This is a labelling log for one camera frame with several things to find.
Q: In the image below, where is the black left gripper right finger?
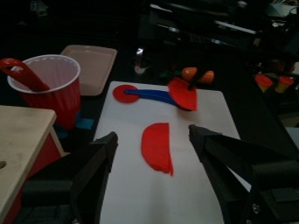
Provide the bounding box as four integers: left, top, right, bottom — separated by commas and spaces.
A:
189, 124, 299, 224

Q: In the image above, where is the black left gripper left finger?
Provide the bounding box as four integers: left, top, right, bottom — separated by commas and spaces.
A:
15, 131, 119, 224

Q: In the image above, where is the red half dough piece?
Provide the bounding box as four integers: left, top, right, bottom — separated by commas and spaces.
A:
141, 122, 175, 177

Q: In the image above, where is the pink rectangular plate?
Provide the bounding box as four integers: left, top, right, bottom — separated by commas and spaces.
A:
61, 44, 118, 97

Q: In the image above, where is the blue tape piece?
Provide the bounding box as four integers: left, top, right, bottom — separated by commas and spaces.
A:
75, 113, 97, 130

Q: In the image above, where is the white cutting board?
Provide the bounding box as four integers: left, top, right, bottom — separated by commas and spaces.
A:
93, 80, 253, 224

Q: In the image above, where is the wooden red toy block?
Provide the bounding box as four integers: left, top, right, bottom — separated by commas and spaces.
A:
0, 105, 67, 224

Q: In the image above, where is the red plastic cup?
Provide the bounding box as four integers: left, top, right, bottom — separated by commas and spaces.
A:
6, 53, 83, 131

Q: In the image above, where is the orange yellow toy cone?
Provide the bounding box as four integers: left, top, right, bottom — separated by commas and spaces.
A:
276, 75, 296, 94
254, 74, 276, 93

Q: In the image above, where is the orange toy piece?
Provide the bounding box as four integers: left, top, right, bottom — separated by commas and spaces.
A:
181, 66, 199, 82
199, 70, 217, 85

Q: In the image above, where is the small clear glass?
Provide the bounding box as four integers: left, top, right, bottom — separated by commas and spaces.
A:
133, 55, 153, 75

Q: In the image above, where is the red utensil handle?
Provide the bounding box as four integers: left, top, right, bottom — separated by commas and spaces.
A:
0, 57, 53, 93

